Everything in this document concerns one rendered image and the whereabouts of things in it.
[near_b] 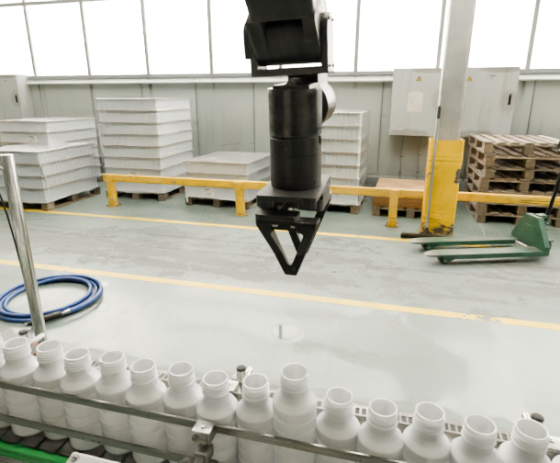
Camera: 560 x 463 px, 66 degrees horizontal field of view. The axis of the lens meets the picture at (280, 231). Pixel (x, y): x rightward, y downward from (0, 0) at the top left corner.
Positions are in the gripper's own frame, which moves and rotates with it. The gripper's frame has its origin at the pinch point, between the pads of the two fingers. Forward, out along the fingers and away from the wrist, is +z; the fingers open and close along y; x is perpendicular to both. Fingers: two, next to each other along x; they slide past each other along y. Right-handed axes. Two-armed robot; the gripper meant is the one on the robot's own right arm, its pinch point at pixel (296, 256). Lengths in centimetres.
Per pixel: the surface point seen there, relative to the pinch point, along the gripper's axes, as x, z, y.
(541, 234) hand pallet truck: -153, 141, 394
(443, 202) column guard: -65, 126, 436
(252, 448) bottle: 5.7, 28.2, -4.2
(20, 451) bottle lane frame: 45, 36, -7
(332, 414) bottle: -5.2, 21.2, -2.4
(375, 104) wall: 27, 45, 699
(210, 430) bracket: 10.7, 23.8, -6.3
